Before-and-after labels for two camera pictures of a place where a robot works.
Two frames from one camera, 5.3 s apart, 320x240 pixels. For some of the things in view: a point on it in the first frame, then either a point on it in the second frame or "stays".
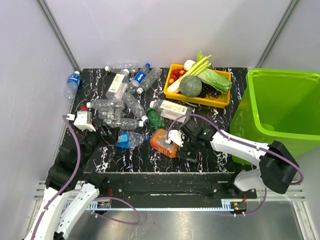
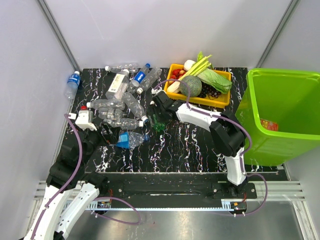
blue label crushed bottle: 129,140 stays
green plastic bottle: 155,119 stays
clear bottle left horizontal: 117,104 stays
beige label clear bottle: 117,89 stays
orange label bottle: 158,142 → 269,125
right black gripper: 183,153 → 153,110
